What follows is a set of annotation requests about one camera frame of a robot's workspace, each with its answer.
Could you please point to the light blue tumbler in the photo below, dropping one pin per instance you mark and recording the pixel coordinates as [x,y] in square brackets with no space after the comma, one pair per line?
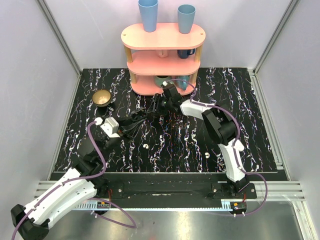
[185,18]
[149,13]

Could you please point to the dark blue mug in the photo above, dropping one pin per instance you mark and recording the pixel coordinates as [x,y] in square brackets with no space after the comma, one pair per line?
[185,53]

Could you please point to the pink three-tier wooden shelf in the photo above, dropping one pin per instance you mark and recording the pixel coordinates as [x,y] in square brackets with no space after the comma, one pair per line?
[144,64]

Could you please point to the left light blue tumbler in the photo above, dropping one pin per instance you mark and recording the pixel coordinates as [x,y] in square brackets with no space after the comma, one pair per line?
[149,13]

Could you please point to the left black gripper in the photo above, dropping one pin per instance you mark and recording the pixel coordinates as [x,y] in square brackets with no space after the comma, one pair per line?
[126,127]

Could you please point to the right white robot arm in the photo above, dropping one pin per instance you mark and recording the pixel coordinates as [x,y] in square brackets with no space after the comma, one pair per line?
[221,127]

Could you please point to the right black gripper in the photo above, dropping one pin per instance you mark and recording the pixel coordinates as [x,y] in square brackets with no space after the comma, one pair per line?
[155,106]

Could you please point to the right light blue tumbler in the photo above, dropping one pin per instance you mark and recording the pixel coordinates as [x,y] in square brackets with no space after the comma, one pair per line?
[185,18]

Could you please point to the pink mug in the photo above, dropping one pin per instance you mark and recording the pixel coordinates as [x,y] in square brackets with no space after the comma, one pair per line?
[162,53]

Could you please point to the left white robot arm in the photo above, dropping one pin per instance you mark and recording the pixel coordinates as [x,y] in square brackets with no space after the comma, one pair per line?
[84,180]

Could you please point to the green ceramic mug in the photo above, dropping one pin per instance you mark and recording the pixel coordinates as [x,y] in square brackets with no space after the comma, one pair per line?
[158,80]

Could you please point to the light blue ceramic mug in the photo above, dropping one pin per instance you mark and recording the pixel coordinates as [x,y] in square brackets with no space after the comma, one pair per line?
[182,82]

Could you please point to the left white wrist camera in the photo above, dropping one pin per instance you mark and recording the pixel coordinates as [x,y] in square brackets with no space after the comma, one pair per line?
[110,126]

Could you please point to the black mounting base plate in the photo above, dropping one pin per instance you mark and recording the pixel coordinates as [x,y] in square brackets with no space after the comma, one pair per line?
[214,185]

